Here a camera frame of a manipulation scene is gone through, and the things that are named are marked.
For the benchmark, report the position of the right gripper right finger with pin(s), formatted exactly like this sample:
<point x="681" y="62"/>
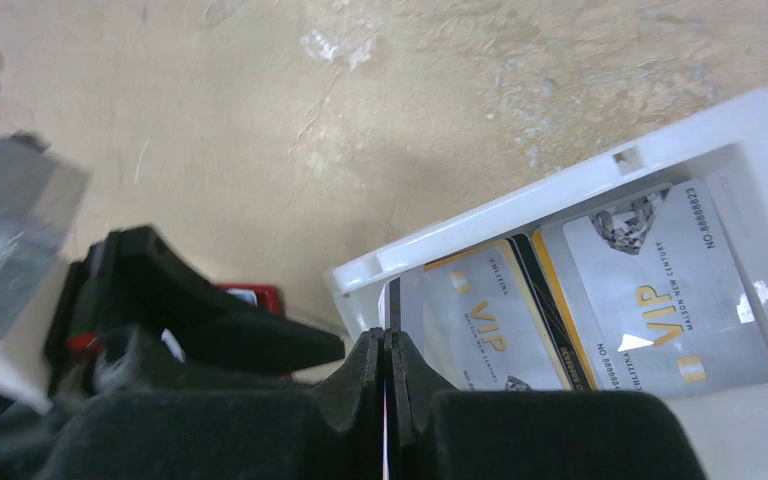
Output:
<point x="438" y="432"/>

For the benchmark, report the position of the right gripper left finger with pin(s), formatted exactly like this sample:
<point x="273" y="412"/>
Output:
<point x="330" y="431"/>

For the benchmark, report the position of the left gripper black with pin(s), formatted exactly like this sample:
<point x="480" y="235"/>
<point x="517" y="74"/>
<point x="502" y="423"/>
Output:
<point x="146" y="321"/>

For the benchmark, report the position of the red card holder wallet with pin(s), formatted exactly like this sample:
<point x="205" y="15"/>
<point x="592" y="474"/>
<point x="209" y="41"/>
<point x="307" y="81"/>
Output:
<point x="263" y="296"/>

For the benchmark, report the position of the white plastic card box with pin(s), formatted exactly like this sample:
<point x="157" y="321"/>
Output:
<point x="726" y="147"/>

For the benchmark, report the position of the gold edged card in box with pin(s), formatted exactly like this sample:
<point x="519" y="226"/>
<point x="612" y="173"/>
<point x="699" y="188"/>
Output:
<point x="485" y="319"/>

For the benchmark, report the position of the white VIP card in box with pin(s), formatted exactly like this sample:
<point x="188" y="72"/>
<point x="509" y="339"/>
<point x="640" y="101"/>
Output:
<point x="655" y="296"/>

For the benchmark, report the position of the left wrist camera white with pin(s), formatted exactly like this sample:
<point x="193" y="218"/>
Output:
<point x="40" y="195"/>

